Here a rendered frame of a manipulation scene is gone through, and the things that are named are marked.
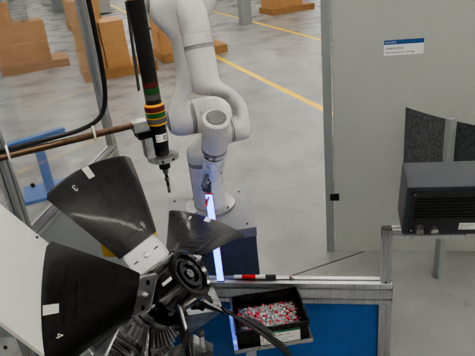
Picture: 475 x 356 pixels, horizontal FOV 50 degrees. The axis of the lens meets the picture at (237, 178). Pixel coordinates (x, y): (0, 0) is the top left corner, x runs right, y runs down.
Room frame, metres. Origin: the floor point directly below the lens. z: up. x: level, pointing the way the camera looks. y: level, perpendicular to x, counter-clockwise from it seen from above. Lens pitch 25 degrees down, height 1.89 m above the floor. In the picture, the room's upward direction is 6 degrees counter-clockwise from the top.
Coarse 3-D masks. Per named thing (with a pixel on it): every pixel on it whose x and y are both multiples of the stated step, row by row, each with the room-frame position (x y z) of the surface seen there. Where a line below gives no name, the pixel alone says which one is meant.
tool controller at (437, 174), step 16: (416, 176) 1.26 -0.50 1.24; (432, 176) 1.25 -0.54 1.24; (448, 176) 1.24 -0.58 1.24; (464, 176) 1.23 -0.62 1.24; (400, 192) 1.33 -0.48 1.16; (416, 192) 1.21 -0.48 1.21; (432, 192) 1.21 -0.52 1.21; (448, 192) 1.20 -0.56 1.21; (464, 192) 1.19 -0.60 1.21; (400, 208) 1.31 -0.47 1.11; (416, 208) 1.23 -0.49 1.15; (432, 208) 1.22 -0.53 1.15; (448, 208) 1.21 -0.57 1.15; (464, 208) 1.20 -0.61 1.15; (400, 224) 1.30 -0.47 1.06; (416, 224) 1.24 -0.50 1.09; (432, 224) 1.24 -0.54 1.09; (448, 224) 1.23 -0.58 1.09; (464, 224) 1.22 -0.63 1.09
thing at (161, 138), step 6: (150, 126) 1.04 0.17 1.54; (156, 126) 1.03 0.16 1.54; (162, 126) 1.03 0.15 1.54; (156, 132) 1.03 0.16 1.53; (162, 132) 1.03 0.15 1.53; (156, 138) 1.03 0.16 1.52; (162, 138) 1.03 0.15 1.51; (156, 144) 1.03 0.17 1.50; (162, 144) 1.03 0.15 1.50; (156, 150) 1.03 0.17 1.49; (162, 150) 1.03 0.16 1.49; (168, 150) 1.04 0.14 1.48; (162, 168) 1.03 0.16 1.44; (168, 168) 1.04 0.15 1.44
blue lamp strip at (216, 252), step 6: (210, 198) 1.38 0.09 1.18; (210, 204) 1.38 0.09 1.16; (210, 210) 1.38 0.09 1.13; (210, 216) 1.38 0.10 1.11; (216, 252) 1.38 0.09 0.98; (216, 258) 1.38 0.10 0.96; (216, 264) 1.38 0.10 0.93; (216, 270) 1.38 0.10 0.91; (222, 270) 1.38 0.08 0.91; (222, 276) 1.38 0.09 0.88
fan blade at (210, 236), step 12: (180, 216) 1.27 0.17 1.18; (204, 216) 1.29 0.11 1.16; (168, 228) 1.21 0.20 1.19; (180, 228) 1.21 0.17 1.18; (192, 228) 1.21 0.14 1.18; (204, 228) 1.21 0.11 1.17; (216, 228) 1.23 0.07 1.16; (228, 228) 1.25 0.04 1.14; (168, 240) 1.15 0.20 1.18; (180, 240) 1.14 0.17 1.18; (192, 240) 1.14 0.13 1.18; (204, 240) 1.14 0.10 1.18; (216, 240) 1.15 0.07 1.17; (228, 240) 1.17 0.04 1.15; (192, 252) 1.08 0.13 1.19; (204, 252) 1.08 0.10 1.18
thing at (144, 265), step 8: (144, 240) 1.01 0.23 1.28; (152, 240) 1.01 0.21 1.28; (136, 248) 1.00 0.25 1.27; (144, 248) 1.00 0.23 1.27; (152, 248) 1.00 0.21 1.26; (160, 248) 1.00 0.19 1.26; (128, 256) 0.98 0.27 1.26; (136, 256) 0.98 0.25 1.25; (152, 256) 0.98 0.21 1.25; (160, 256) 0.99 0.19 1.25; (128, 264) 0.97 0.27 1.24; (136, 264) 0.97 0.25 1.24; (144, 264) 0.97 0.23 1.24; (152, 264) 0.97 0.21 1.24; (144, 272) 0.96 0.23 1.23
